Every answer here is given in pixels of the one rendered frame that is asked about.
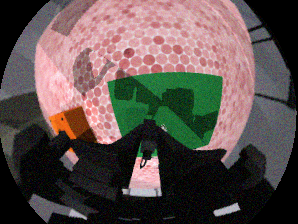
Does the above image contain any green circuit board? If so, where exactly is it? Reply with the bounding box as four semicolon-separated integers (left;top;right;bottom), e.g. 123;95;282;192
106;72;223;151

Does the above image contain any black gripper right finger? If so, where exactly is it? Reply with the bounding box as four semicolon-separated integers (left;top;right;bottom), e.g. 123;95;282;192
156;125;227;192

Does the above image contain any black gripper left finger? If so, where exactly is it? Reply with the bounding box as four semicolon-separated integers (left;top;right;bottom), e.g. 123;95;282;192
69;124;144;189

